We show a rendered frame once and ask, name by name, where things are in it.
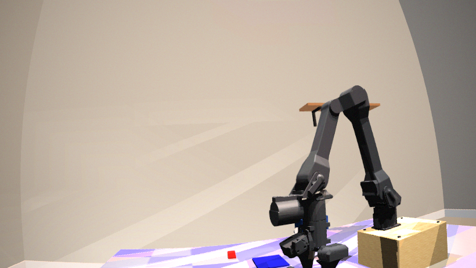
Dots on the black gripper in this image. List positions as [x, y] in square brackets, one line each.
[328, 255]

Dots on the small red block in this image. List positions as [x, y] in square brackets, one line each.
[231, 255]

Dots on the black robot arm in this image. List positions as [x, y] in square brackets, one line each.
[314, 175]

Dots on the blue flat plate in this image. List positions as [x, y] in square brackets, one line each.
[273, 261]

